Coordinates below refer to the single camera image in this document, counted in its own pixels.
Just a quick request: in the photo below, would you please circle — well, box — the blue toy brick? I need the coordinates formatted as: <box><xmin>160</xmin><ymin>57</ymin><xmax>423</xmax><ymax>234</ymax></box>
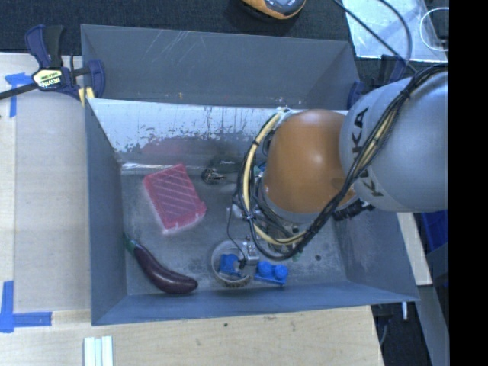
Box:
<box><xmin>219</xmin><ymin>253</ymin><xmax>289</xmax><ymax>286</ymax></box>

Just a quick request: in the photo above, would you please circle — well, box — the small dark metal clip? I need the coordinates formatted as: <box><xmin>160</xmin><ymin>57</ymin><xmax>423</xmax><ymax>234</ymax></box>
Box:
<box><xmin>201</xmin><ymin>167</ymin><xmax>226</xmax><ymax>185</ymax></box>

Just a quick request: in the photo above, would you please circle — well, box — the red striped sponge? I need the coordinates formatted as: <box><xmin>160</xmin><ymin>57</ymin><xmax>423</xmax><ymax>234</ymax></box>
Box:
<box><xmin>142</xmin><ymin>162</ymin><xmax>208</xmax><ymax>236</ymax></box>

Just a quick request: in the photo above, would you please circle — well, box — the purple toy eggplant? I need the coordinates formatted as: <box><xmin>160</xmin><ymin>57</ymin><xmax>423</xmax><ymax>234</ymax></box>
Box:
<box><xmin>122</xmin><ymin>233</ymin><xmax>199</xmax><ymax>295</ymax></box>

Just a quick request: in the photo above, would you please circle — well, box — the grey metal bin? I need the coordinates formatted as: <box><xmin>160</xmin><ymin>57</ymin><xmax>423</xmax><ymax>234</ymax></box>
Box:
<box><xmin>79</xmin><ymin>24</ymin><xmax>421</xmax><ymax>326</ymax></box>

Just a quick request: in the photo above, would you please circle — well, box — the pale wood board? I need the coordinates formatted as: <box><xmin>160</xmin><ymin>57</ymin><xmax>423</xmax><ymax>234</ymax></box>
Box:
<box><xmin>13</xmin><ymin>89</ymin><xmax>92</xmax><ymax>314</ymax></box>

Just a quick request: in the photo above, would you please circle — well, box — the clear tape ring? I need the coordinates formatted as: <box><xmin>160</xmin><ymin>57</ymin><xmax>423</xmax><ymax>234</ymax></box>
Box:
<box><xmin>210</xmin><ymin>239</ymin><xmax>253</xmax><ymax>288</ymax></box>

